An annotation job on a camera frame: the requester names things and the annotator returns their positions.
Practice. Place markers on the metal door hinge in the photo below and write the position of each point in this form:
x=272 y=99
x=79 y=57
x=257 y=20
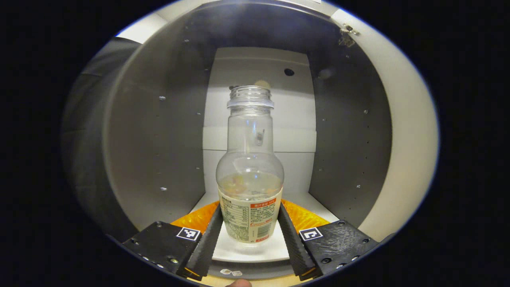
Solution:
x=348 y=34

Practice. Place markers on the dark grey cabinet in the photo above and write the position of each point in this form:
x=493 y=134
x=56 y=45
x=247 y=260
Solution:
x=159 y=139

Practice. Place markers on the clear plastic bottle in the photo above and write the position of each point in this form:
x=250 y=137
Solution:
x=249 y=187

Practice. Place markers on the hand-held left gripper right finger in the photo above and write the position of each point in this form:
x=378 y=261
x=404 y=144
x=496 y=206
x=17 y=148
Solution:
x=293 y=243

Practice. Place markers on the beige cabinet door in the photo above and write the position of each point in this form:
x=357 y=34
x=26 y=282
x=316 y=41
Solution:
x=406 y=131

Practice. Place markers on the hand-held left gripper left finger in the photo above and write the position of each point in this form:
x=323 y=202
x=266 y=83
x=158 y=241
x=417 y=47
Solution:
x=209 y=243

